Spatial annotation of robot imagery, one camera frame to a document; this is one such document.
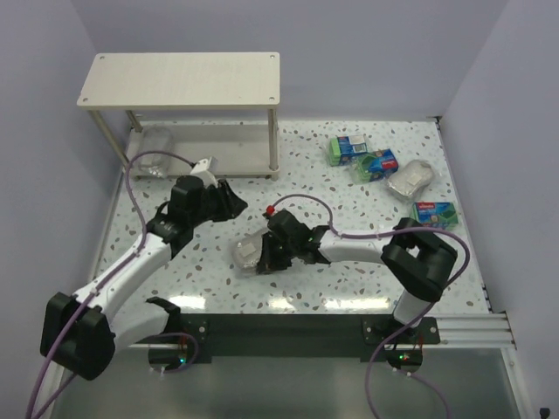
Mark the green sponge pack blue label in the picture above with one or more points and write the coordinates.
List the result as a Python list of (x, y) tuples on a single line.
[(375, 166)]

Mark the green sponge pack barcode label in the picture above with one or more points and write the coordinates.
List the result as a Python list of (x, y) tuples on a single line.
[(342, 150)]

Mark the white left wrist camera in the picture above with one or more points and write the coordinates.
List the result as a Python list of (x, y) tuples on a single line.
[(204, 168)]

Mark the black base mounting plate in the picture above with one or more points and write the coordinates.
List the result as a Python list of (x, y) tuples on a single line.
[(288, 335)]

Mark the beige two-tier wooden shelf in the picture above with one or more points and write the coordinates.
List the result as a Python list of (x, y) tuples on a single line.
[(214, 104)]

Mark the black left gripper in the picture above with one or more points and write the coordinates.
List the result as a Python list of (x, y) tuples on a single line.
[(217, 199)]

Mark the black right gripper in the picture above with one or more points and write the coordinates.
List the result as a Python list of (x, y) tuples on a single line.
[(275, 250)]

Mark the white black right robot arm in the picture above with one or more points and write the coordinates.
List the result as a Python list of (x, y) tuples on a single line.
[(421, 262)]

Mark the green sponge pack red logo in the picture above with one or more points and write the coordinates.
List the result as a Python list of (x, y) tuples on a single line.
[(441, 215)]

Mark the aluminium frame rail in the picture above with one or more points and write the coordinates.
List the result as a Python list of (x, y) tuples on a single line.
[(475, 331)]

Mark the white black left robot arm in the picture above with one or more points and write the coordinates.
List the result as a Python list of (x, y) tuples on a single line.
[(80, 331)]

